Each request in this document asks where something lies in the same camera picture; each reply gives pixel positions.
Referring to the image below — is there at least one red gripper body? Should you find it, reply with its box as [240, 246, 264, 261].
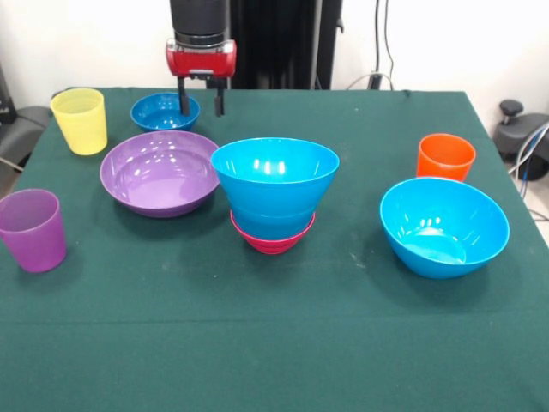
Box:
[165, 38, 238, 82]

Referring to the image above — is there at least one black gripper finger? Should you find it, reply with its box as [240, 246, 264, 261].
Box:
[177, 76, 191, 117]
[213, 77, 226, 118]

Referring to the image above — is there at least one small dark blue bowl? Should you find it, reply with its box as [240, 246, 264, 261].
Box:
[130, 92, 202, 133]

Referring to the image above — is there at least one wide purple bowl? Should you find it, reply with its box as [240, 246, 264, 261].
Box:
[99, 130, 221, 219]

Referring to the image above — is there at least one large blue bowl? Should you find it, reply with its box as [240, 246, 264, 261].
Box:
[209, 136, 341, 218]
[378, 176, 511, 281]

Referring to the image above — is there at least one translucent light blue bowl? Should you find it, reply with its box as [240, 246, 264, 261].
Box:
[231, 205, 316, 239]

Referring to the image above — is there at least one small red bowl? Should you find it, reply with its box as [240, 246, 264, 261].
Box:
[229, 209, 317, 256]

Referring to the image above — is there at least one yellow cup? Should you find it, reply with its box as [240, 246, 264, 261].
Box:
[50, 88, 108, 156]

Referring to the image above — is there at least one grey padded chair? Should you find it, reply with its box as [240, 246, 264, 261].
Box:
[0, 64, 49, 173]

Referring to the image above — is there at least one purple cup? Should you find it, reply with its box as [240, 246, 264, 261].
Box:
[0, 188, 68, 274]

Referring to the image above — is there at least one dark green tablecloth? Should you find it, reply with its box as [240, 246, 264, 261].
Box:
[0, 87, 549, 412]

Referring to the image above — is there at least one orange cup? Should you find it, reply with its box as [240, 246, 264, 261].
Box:
[416, 133, 477, 183]

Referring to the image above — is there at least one dark grey chair base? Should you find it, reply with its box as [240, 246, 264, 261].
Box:
[492, 99, 549, 181]

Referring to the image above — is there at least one black wall cable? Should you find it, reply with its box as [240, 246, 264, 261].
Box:
[345, 0, 396, 91]

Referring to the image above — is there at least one bundle of light cables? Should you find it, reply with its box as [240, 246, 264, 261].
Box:
[509, 122, 549, 224]

